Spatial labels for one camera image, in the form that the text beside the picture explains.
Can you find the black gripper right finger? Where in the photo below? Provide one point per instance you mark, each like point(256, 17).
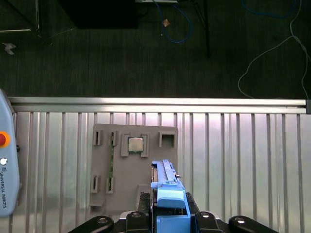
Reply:
point(204, 223)

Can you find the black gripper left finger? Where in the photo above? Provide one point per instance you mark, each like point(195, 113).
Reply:
point(136, 223)

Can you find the hard disk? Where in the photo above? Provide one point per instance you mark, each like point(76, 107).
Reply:
point(170, 199)

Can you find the grey parts rack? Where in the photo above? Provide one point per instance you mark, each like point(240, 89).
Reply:
point(136, 170)

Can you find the silver CPU chip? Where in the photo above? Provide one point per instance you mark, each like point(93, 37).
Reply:
point(135, 144)

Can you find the pale blue teach pendant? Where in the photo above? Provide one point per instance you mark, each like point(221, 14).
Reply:
point(9, 182)

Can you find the black stand pole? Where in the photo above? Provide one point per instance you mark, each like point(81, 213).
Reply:
point(207, 36)

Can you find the small brown scrap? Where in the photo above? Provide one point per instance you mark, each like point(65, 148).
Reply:
point(166, 23)

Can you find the black box on floor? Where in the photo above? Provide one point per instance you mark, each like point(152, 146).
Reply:
point(102, 14)

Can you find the white paper scrap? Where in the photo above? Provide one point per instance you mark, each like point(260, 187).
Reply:
point(8, 46)

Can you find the metal desk frame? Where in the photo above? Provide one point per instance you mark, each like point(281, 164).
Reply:
point(37, 14)

